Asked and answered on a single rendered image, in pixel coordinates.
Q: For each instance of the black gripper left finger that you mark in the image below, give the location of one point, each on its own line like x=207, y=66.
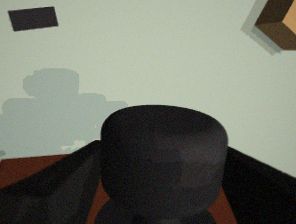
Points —
x=62, y=193

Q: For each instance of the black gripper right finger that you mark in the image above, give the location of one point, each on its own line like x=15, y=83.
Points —
x=257, y=192

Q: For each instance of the brown wooden door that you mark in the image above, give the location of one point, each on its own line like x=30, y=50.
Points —
x=15, y=169

